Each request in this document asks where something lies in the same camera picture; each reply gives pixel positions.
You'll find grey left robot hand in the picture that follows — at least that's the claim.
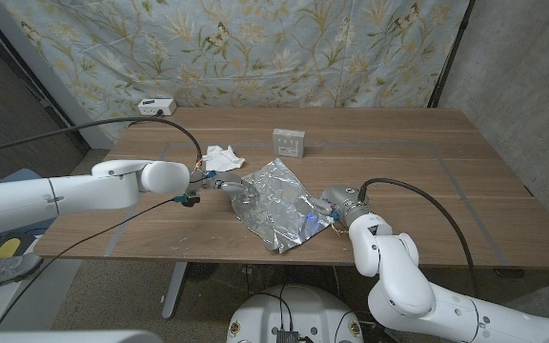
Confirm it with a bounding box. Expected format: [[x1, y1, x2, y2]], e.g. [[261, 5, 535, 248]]
[[200, 170, 259, 199]]

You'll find crinkled aluminum foil sheet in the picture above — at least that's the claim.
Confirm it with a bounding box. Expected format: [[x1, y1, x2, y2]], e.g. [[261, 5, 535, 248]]
[[230, 157, 336, 253]]

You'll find crumpled white napkin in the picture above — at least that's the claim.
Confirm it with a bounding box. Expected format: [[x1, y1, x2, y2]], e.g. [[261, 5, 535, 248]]
[[201, 144, 247, 172]]

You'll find small grey box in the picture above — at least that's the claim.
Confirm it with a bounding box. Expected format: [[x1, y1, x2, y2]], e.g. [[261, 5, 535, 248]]
[[272, 128, 306, 159]]

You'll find black round object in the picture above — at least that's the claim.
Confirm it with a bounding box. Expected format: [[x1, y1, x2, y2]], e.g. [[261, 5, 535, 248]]
[[186, 261, 218, 282]]

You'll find white power strip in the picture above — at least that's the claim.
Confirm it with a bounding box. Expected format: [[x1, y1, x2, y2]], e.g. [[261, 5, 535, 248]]
[[136, 98, 178, 117]]

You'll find grey metal table leg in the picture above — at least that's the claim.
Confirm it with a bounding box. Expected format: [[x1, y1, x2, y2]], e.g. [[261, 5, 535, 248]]
[[161, 261, 188, 319]]

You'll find floral printed backdrop cloth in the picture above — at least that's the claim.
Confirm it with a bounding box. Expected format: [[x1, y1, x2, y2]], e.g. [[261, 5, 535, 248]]
[[0, 0, 474, 142]]

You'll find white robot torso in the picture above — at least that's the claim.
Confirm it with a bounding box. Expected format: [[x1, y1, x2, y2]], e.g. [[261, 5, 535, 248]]
[[226, 284, 376, 343]]

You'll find black backdrop stand pole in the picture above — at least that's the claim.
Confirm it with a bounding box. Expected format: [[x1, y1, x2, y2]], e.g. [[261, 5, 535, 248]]
[[428, 0, 476, 109]]

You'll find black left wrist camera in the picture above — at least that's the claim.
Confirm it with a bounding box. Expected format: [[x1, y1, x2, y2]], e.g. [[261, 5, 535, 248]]
[[174, 192, 202, 209]]

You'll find black power strip cord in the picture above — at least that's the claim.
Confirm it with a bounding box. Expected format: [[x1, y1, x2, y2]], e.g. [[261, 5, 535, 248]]
[[128, 110, 165, 128]]

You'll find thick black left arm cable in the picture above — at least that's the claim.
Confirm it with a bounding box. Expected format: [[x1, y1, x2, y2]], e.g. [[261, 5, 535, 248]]
[[0, 116, 204, 166]]

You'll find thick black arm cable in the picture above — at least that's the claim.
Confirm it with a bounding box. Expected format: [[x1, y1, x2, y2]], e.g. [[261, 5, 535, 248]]
[[357, 177, 478, 299], [0, 116, 204, 166]]

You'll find thin black left wrist cable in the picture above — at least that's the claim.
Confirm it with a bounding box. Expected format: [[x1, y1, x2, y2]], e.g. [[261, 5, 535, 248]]
[[0, 197, 178, 333]]

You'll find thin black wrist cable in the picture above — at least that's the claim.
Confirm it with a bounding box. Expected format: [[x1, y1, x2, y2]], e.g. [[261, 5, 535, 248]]
[[0, 197, 178, 333], [334, 310, 376, 343]]

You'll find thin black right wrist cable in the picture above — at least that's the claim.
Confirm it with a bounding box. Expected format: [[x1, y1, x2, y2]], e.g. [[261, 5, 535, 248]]
[[334, 310, 376, 343]]

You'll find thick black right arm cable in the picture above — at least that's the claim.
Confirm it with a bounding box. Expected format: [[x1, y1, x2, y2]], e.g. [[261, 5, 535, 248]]
[[357, 177, 478, 299]]

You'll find grey door frame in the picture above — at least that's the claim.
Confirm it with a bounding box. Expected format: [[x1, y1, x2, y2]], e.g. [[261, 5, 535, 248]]
[[0, 0, 115, 150]]

